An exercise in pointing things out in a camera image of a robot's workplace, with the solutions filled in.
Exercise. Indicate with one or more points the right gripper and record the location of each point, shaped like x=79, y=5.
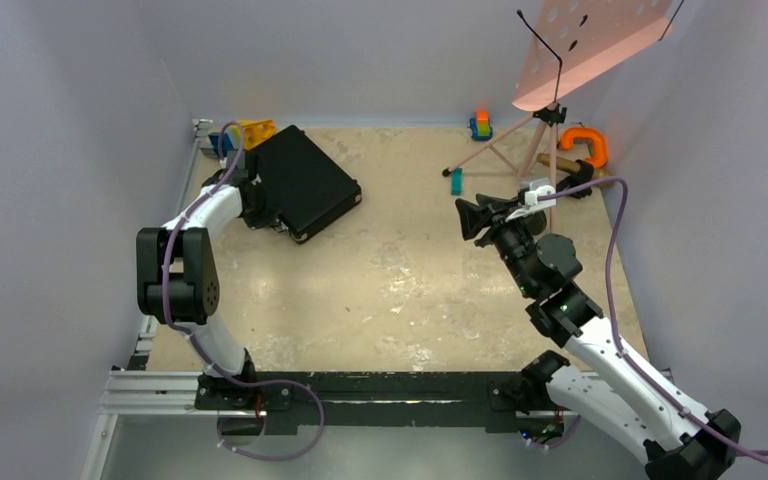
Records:
x=489, y=212

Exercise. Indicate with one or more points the black poker chip case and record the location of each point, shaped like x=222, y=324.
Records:
x=305, y=190

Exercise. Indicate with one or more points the wooden rolling pin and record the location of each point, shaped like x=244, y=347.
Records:
x=578, y=172

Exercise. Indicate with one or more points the pink music stand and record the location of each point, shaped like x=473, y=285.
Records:
x=573, y=43

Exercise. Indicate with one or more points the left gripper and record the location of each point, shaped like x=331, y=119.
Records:
x=268, y=215

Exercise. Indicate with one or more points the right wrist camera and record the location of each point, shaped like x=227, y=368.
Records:
x=533, y=197

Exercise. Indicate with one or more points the teal block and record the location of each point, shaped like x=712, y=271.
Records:
x=456, y=182

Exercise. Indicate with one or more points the blue yellow lego bricks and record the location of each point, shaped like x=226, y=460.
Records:
x=249, y=135

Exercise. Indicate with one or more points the orange C-clamp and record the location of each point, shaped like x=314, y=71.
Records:
x=590, y=137

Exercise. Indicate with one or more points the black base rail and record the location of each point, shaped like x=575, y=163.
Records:
x=495, y=401

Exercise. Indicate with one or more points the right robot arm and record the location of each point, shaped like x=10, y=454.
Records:
x=598, y=376

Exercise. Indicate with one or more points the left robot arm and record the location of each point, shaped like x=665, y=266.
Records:
x=177, y=279

